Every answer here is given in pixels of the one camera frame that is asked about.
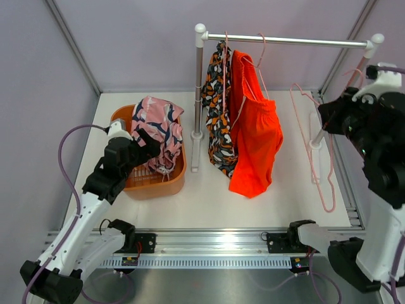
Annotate black orange patterned shorts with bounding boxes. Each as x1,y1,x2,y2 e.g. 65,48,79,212
202,41,238,178

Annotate orange plastic basket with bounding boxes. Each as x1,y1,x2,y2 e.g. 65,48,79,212
113,105,186,200

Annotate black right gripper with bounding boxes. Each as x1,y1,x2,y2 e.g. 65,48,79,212
319,86,381,159

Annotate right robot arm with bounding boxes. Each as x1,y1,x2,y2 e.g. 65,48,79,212
286,87,404,293

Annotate pink hanger under patterned shorts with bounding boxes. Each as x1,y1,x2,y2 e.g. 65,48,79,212
222,31,228,113

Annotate silver clothes rack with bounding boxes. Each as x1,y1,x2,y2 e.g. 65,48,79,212
190,23,385,172

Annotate pink navy patterned shorts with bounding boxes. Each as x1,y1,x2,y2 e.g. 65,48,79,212
131,96,184,180

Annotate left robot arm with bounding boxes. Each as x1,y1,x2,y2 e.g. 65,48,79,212
20,127,160,303

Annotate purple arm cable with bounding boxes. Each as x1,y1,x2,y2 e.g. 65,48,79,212
246,66,405,304
22,123,134,304

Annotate pink wire hanger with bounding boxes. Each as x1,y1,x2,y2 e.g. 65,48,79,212
289,68,365,213

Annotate pink hanger under orange shorts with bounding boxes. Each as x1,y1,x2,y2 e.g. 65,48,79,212
244,32,270,99

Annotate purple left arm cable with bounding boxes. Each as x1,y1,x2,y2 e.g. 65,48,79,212
22,123,134,304

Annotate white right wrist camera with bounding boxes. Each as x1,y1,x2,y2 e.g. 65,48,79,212
351,62,404,105

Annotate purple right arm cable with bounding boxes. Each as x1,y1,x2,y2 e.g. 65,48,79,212
246,66,405,304

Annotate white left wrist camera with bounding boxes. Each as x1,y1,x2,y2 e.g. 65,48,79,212
107,118,133,141

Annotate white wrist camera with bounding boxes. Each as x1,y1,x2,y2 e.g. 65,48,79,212
351,62,404,105
107,118,133,141

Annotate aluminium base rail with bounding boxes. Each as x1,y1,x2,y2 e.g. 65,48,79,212
40,228,368,270

